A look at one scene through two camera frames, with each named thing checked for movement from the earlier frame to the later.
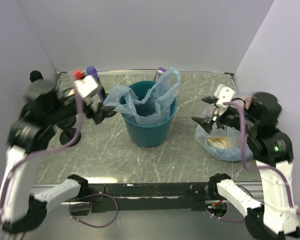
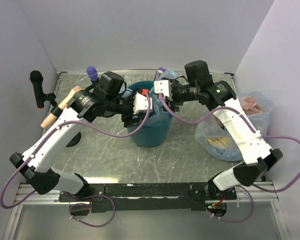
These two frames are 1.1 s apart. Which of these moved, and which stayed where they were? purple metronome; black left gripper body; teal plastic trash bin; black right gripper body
Moved: black left gripper body; black right gripper body
Stayed: purple metronome; teal plastic trash bin
